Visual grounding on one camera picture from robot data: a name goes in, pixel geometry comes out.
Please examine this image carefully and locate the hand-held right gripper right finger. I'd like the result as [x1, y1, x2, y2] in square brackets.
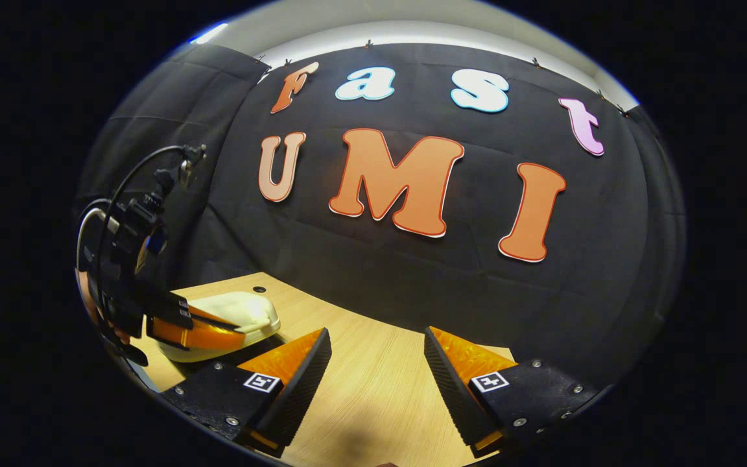
[423, 326, 608, 458]

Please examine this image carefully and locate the ceiling light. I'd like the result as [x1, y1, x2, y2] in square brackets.
[194, 22, 229, 45]

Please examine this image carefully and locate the black cable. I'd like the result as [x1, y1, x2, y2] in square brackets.
[97, 145, 187, 260]

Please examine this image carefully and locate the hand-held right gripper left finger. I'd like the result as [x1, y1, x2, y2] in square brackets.
[156, 327, 334, 458]

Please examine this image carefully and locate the white cable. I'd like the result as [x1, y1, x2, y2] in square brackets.
[77, 206, 116, 267]

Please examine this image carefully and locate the cream suitcase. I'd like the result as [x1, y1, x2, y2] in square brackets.
[155, 291, 281, 363]

